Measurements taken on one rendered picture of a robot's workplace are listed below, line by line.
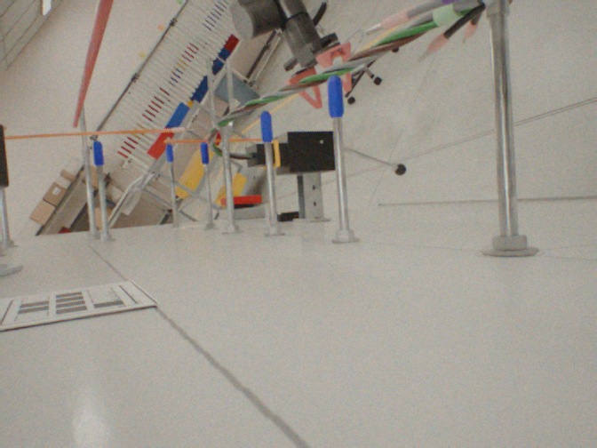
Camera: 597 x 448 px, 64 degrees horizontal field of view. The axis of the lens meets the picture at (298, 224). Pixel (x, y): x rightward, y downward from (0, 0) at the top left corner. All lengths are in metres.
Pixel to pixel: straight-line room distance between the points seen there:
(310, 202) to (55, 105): 8.55
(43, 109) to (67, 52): 1.09
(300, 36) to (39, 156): 8.00
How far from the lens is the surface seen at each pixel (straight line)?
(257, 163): 0.47
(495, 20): 0.19
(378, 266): 0.16
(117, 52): 9.43
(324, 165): 0.49
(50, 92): 9.04
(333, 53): 0.86
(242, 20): 0.87
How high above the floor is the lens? 1.30
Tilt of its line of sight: 22 degrees down
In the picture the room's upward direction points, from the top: 56 degrees counter-clockwise
